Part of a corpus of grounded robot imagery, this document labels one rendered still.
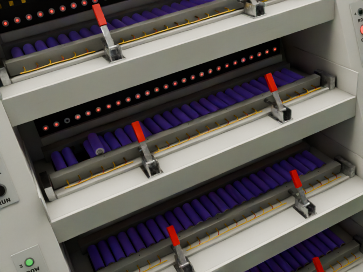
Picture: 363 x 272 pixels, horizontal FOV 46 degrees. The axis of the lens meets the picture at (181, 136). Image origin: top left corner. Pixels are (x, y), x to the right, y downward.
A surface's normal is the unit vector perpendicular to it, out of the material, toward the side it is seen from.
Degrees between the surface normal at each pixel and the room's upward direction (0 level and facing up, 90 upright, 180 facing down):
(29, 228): 90
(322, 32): 90
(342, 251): 21
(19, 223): 90
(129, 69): 111
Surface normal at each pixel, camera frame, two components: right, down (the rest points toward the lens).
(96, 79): 0.44, 0.43
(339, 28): -0.89, 0.34
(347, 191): -0.15, -0.84
